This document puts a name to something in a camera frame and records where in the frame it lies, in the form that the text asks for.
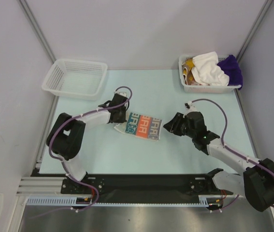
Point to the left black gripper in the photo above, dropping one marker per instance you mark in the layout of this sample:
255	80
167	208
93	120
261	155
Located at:
122	119

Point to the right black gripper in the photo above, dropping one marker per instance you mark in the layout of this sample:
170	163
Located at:
178	125

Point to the colourful rabbit print towel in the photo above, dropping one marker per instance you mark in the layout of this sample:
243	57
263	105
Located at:
141	126

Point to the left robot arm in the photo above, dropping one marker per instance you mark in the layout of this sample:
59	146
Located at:
65	138

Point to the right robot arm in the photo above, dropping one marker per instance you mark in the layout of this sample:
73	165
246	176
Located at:
254	178

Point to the white basket with towels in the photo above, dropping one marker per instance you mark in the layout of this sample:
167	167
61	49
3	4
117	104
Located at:
201	89

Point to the empty white plastic basket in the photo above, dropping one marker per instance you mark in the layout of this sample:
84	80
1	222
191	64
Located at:
78	79

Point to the white towel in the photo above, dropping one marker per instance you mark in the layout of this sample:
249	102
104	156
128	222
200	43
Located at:
206	71

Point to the yellow patterned towel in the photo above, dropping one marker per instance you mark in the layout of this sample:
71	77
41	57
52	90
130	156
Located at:
188	77

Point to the purple towel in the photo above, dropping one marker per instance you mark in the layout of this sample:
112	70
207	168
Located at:
231	68

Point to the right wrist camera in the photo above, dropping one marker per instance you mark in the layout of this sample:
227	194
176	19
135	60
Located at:
190	107

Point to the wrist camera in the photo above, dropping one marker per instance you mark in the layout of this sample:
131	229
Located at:
121	93
190	107

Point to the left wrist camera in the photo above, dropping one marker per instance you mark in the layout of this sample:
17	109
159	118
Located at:
121	93

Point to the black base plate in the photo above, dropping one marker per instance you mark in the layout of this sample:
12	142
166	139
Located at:
153	187

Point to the grey cable duct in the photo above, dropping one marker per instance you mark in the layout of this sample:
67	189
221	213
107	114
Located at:
82	202

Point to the left aluminium corner post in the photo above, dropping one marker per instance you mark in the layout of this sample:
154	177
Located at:
28	13

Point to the aluminium corner post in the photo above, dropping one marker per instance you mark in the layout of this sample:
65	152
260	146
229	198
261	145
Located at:
28	13
257	23

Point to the right aluminium corner post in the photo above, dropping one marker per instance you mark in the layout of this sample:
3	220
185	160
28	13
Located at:
257	23

